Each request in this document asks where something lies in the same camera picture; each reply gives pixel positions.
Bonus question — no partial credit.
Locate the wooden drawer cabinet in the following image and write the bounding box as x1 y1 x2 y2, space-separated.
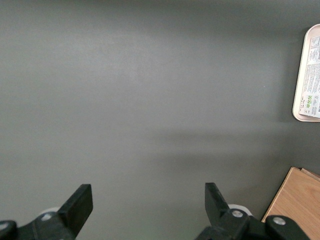
261 166 320 240

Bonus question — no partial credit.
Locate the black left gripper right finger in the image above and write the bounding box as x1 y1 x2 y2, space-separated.
197 182 266 240

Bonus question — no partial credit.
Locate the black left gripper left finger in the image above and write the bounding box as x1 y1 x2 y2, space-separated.
17 184 94 240

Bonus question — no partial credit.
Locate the beige plastic tray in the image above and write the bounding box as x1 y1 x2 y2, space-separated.
292 23 320 123

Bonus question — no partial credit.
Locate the red tartan shortbread box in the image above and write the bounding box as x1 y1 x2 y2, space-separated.
298 34 320 119

